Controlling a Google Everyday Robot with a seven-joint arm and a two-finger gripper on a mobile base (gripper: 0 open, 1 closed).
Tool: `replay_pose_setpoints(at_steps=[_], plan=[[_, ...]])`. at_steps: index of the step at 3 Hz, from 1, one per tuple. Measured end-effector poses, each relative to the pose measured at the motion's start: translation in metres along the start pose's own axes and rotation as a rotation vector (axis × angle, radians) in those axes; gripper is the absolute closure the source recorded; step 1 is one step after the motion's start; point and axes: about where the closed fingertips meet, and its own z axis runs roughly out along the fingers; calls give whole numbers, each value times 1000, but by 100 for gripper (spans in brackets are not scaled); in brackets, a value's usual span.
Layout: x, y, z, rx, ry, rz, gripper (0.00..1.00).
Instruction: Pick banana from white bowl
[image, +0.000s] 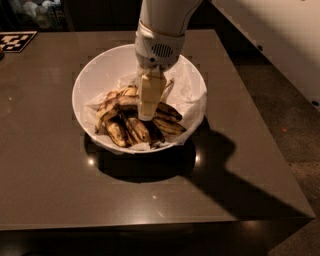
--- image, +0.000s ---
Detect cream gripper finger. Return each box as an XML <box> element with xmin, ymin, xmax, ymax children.
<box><xmin>137</xmin><ymin>69</ymin><xmax>167</xmax><ymax>121</ymax></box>

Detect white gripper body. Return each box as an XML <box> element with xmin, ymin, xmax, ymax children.
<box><xmin>135</xmin><ymin>22</ymin><xmax>185</xmax><ymax>71</ymax></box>

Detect long top banana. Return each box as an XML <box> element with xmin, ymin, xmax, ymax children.
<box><xmin>96</xmin><ymin>96</ymin><xmax>182</xmax><ymax>122</ymax></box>

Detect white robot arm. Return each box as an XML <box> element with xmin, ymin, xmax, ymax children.
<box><xmin>135</xmin><ymin>0</ymin><xmax>203</xmax><ymax>121</ymax></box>

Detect banana upper right with stem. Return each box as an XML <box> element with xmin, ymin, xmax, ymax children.
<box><xmin>161</xmin><ymin>78</ymin><xmax>174</xmax><ymax>102</ymax></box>

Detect white bowl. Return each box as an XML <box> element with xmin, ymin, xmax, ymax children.
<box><xmin>71</xmin><ymin>43</ymin><xmax>208</xmax><ymax>155</ymax></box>

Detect banana lower right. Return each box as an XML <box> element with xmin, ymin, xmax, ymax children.
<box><xmin>152</xmin><ymin>118</ymin><xmax>186</xmax><ymax>135</ymax></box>

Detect spotted banana lower middle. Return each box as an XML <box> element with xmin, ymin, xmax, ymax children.
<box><xmin>124</xmin><ymin>115</ymin><xmax>151</xmax><ymax>144</ymax></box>

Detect spotted banana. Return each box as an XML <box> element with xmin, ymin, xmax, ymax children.
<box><xmin>105</xmin><ymin>120</ymin><xmax>128</xmax><ymax>148</ymax></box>
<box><xmin>124</xmin><ymin>115</ymin><xmax>151</xmax><ymax>144</ymax></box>

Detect spotted banana lower left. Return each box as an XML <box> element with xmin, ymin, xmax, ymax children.
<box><xmin>105</xmin><ymin>120</ymin><xmax>128</xmax><ymax>148</ymax></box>

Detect white paper liner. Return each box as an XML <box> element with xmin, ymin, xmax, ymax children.
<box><xmin>84</xmin><ymin>53</ymin><xmax>208</xmax><ymax>152</ymax></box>

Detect bottles in background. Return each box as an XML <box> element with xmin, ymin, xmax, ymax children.
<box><xmin>2</xmin><ymin>0</ymin><xmax>69</xmax><ymax>32</ymax></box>

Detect black white fiducial marker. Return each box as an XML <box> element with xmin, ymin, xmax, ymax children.
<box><xmin>0</xmin><ymin>31</ymin><xmax>37</xmax><ymax>53</ymax></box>

